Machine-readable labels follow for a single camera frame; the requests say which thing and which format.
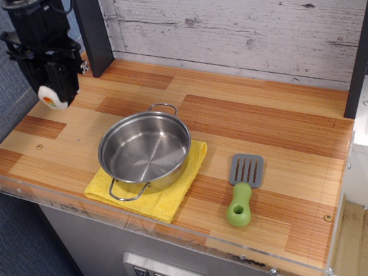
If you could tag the black right frame post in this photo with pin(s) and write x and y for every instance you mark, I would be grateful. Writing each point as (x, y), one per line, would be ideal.
(359, 70)

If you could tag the clear acrylic table guard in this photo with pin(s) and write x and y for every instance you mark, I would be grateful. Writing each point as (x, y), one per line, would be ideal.
(269, 94)

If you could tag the black frame post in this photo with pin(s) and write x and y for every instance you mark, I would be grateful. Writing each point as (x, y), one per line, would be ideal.
(359, 70)
(94, 35)

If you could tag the stainless steel pot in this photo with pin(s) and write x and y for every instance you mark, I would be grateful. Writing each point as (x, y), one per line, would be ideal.
(145, 152)

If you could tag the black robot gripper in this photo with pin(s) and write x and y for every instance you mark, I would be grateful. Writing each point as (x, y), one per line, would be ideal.
(40, 45)

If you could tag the grey toy fridge cabinet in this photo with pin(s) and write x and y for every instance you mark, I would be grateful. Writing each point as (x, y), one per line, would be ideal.
(101, 249)

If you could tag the grey spatula green handle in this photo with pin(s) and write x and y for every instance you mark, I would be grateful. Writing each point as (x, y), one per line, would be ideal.
(246, 174)

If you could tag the plush sushi roll toy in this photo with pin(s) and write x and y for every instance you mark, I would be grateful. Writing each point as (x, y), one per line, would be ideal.
(50, 97)

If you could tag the yellow cloth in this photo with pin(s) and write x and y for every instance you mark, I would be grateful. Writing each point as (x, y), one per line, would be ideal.
(161, 205)

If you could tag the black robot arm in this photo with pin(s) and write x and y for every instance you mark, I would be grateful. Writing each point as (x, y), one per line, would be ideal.
(40, 44)

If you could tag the black left frame post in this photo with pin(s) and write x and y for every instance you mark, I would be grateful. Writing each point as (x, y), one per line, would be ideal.
(94, 35)

